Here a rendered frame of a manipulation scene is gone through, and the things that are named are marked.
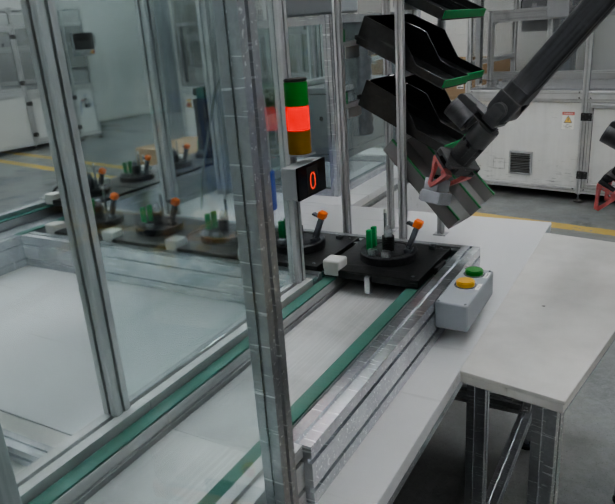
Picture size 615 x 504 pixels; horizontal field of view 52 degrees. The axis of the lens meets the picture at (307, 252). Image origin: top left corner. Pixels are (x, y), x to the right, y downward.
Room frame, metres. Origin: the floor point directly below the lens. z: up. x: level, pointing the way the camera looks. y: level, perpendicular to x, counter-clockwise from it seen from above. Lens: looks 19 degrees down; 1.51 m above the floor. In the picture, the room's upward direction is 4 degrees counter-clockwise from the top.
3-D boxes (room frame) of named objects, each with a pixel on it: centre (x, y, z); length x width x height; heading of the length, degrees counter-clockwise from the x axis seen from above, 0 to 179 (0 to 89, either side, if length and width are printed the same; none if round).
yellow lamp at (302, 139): (1.35, 0.00, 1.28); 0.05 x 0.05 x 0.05
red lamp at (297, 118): (1.35, 0.00, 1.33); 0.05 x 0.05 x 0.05
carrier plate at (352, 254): (1.46, -0.20, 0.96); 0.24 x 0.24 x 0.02; 59
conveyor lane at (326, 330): (1.21, -0.03, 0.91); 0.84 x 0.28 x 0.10; 149
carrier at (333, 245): (1.59, 0.02, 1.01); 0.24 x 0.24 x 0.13; 59
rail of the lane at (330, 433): (1.14, -0.19, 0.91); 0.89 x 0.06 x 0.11; 149
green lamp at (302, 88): (1.35, 0.00, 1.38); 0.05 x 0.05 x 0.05
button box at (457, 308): (1.27, -0.34, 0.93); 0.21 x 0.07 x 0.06; 149
